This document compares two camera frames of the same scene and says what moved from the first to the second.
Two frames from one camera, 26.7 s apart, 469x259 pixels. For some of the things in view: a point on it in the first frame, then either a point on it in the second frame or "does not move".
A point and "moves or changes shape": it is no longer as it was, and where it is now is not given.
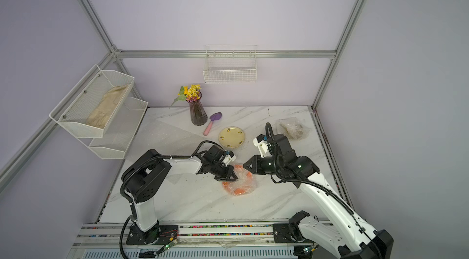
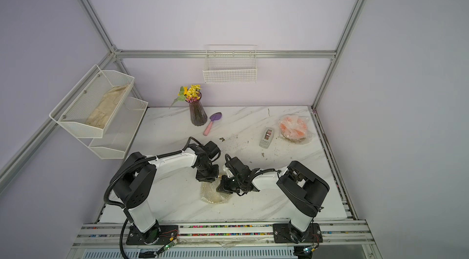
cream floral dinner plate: [231, 137] → [209, 192]
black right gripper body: [271, 164] → [230, 185]
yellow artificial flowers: [192, 94] does not move
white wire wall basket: [231, 64] does not move
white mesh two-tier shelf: [100, 110] does not move
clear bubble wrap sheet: [245, 184] moves or changes shape
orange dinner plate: [243, 182] moves or changes shape
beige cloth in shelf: [105, 108] does not move
